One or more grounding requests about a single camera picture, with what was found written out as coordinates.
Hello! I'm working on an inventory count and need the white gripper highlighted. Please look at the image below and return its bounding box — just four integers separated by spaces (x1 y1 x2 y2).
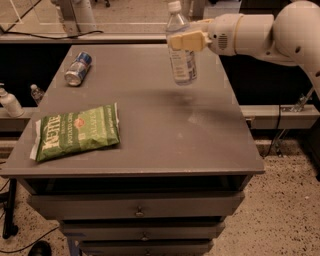
167 14 242 56

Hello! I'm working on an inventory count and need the clear blue-label plastic bottle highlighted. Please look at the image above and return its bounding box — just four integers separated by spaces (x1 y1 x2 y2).
166 0 197 85

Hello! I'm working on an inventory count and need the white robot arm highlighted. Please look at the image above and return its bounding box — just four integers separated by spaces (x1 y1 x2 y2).
167 1 320 96

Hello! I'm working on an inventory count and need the small clear water bottle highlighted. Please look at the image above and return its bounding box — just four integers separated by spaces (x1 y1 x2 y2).
30 84 45 105

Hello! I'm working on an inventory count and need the white spray bottle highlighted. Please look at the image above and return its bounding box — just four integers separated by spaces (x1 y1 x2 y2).
0 85 24 117

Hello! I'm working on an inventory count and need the blue silver soda can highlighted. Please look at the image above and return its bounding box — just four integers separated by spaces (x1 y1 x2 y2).
64 52 92 86

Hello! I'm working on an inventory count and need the grey drawer cabinet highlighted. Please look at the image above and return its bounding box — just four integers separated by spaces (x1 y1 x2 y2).
0 43 266 256

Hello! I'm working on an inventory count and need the top grey drawer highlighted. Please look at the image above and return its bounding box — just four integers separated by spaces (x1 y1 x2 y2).
28 191 244 220

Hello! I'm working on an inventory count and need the grey drawer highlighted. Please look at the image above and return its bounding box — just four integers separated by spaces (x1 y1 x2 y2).
28 191 244 220
62 222 225 241
80 240 213 256

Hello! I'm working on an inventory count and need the green chip bag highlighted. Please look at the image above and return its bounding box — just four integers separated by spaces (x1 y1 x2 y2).
30 103 120 162

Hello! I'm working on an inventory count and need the middle grey drawer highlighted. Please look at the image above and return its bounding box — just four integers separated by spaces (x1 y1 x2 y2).
62 222 225 241

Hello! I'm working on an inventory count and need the bottom grey drawer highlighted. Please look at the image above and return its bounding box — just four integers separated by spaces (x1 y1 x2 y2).
80 240 213 256

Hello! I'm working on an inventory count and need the black round floor object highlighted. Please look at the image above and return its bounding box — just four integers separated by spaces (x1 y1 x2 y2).
28 241 52 256

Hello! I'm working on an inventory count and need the black stand leg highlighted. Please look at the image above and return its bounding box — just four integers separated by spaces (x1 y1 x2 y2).
0 179 18 239

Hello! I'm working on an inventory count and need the metal rail right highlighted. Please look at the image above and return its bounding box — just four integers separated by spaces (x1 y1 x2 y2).
241 105 320 129

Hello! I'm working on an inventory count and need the grey metal bracket left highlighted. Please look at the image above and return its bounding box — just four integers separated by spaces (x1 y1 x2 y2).
59 0 79 36

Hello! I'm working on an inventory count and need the black cable on ledge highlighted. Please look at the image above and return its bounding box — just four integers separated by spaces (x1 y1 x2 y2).
0 25 104 40

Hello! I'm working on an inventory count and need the black floor cable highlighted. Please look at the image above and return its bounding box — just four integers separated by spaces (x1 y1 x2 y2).
0 226 60 255

